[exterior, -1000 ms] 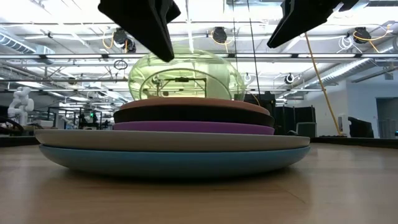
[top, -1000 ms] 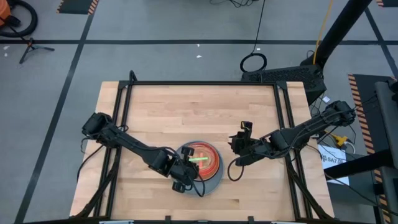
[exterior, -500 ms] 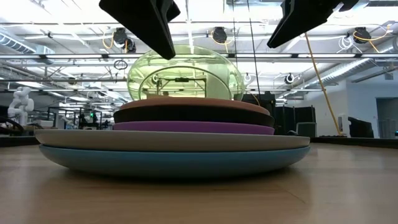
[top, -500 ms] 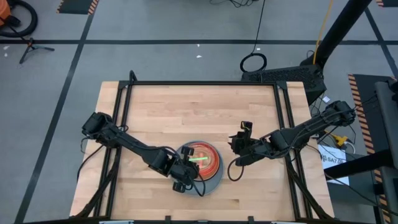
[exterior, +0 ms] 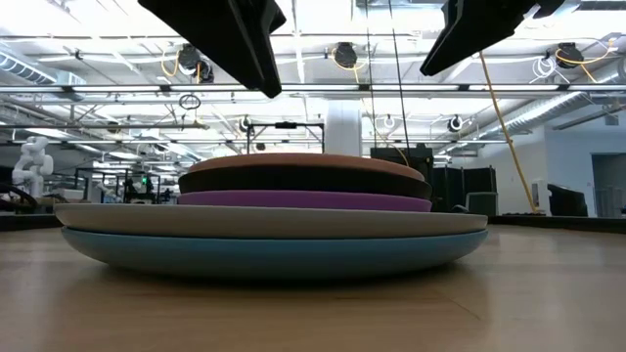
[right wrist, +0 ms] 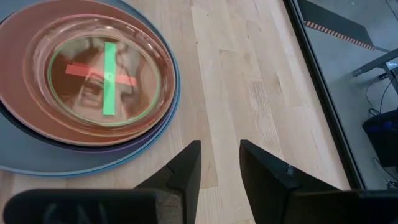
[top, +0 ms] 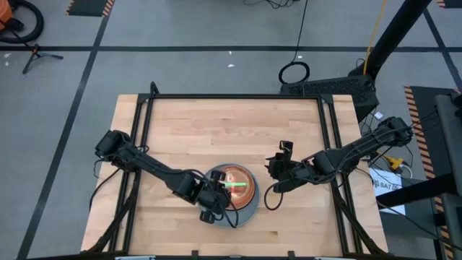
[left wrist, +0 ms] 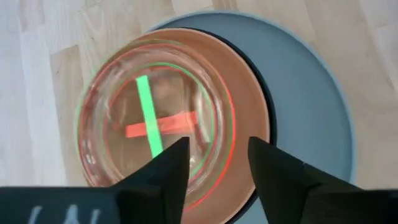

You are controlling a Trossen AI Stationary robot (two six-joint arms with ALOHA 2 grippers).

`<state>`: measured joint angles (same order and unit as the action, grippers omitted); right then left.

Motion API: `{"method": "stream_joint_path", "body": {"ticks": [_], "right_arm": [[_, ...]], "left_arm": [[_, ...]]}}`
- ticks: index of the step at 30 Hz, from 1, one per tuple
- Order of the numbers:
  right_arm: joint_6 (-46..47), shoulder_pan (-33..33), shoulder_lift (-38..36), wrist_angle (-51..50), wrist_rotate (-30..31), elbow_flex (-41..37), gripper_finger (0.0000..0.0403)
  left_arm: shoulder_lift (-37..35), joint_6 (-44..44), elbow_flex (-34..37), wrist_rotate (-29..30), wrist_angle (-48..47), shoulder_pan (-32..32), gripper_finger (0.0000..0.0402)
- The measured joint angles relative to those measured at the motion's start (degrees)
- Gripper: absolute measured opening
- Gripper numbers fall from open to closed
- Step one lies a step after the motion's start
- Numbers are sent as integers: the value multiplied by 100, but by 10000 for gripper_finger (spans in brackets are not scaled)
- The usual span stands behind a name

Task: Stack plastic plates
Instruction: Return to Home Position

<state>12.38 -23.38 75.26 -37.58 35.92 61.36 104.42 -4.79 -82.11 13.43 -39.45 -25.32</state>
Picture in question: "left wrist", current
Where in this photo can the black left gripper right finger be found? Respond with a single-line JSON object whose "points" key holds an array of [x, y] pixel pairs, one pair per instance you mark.
{"points": [[311, 199]]}

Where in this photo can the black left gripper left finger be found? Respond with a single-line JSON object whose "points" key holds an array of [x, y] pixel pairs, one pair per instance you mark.
{"points": [[93, 205]]}

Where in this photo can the black plastic plate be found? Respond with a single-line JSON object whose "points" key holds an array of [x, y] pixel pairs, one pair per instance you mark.
{"points": [[273, 118]]}

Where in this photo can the grey plastic plate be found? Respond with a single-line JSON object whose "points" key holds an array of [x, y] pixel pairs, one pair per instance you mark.
{"points": [[311, 109]]}

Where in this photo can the orange plastic plate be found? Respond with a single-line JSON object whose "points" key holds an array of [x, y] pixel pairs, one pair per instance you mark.
{"points": [[245, 102]]}

